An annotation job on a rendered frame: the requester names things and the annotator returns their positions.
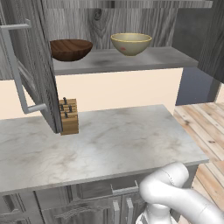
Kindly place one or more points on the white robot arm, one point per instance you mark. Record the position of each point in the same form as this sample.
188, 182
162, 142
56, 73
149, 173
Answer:
175, 192

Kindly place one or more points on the grey wood cabinet door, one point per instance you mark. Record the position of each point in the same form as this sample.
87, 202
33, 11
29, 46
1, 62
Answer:
38, 58
213, 38

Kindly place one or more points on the wooden knife block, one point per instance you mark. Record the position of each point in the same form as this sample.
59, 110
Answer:
70, 124

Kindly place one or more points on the beige ceramic bowl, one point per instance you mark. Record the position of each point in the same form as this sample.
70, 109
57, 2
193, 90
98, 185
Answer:
131, 45

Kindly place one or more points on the brown wooden bowl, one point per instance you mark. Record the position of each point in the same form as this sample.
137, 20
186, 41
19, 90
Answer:
71, 50

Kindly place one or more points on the grey drawer front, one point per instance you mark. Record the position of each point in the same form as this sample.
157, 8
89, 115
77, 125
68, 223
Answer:
93, 189

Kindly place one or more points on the grey base cupboard door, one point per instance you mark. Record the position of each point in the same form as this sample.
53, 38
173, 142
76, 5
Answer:
78, 211
17, 208
137, 208

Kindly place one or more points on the grey wood wall cabinet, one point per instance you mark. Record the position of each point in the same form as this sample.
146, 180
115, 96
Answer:
116, 62

